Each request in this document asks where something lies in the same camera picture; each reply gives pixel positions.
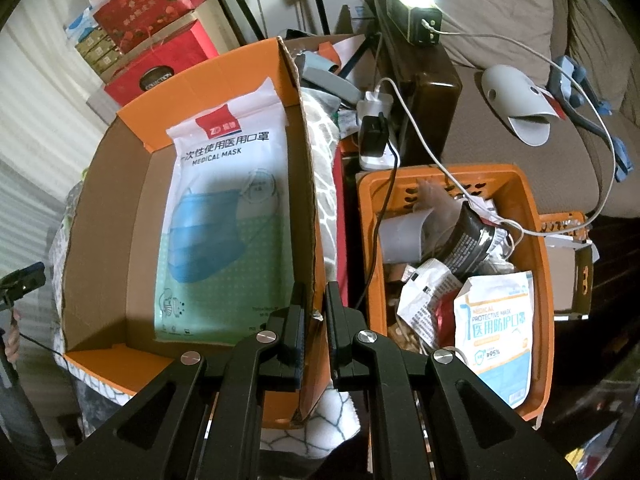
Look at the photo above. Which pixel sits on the small orange basket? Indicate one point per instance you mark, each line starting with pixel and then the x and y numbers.
pixel 565 222

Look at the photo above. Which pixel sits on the person's trouser leg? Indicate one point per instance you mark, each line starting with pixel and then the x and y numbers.
pixel 20 425

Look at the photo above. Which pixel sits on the white charger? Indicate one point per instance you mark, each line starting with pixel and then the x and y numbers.
pixel 377 105

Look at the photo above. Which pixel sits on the white curtain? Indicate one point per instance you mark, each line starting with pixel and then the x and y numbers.
pixel 40 110

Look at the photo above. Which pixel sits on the crumpled white printed packet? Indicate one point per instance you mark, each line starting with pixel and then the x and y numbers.
pixel 425 295

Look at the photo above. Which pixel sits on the grey slipper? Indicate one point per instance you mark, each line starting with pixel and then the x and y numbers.
pixel 510 95

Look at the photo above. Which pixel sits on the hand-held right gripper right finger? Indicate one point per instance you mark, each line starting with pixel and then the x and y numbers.
pixel 334 345

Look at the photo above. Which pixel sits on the orange cardboard box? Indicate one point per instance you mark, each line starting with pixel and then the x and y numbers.
pixel 125 235

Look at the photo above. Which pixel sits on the black charger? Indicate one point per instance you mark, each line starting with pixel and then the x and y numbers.
pixel 375 135

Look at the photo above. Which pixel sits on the blue grey plastic tool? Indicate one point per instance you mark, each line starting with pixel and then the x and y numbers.
pixel 570 72

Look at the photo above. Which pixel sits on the large blue mask packet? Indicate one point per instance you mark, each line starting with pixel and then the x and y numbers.
pixel 225 185

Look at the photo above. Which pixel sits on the black tripod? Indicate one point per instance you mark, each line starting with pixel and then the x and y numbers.
pixel 317 0

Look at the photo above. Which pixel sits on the crumpled clear plastic bag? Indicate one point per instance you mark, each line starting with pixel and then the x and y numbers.
pixel 435 200

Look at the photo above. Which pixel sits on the person's left hand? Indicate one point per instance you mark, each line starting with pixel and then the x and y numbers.
pixel 14 347

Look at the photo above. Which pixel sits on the black portable light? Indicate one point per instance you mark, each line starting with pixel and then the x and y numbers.
pixel 410 15

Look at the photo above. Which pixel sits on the black foil packet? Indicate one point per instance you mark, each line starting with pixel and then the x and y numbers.
pixel 467 240

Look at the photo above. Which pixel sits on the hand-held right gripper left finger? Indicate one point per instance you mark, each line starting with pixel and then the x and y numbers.
pixel 295 340

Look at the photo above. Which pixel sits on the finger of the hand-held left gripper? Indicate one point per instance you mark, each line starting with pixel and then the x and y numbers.
pixel 32 272

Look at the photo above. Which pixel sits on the white power strip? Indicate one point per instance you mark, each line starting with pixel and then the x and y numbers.
pixel 375 162

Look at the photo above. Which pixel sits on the red foil packet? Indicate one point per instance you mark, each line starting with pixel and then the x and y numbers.
pixel 442 322

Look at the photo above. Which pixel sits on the stack of green gold boxes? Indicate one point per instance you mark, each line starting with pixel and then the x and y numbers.
pixel 97 52

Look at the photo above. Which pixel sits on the small white mask packet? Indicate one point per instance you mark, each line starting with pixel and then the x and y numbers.
pixel 500 340

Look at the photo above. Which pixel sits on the red patterned gift box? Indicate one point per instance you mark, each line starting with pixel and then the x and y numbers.
pixel 145 5

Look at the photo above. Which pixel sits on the blue white packet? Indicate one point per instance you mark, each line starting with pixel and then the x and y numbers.
pixel 80 25

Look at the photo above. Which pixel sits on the grey plastic cup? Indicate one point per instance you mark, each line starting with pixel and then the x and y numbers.
pixel 400 237

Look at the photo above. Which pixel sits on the orange plastic basket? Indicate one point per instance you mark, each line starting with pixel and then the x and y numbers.
pixel 520 195

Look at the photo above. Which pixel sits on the plain red gift box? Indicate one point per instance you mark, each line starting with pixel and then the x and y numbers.
pixel 170 55

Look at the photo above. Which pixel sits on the brown wooden armrest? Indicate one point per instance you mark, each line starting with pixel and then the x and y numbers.
pixel 430 105

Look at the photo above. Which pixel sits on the small open cardboard box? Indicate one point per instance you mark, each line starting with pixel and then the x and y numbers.
pixel 565 280

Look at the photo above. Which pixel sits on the red white card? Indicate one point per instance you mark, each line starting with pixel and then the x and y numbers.
pixel 552 105

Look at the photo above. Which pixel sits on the beige sofa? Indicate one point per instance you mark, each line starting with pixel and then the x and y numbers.
pixel 550 160

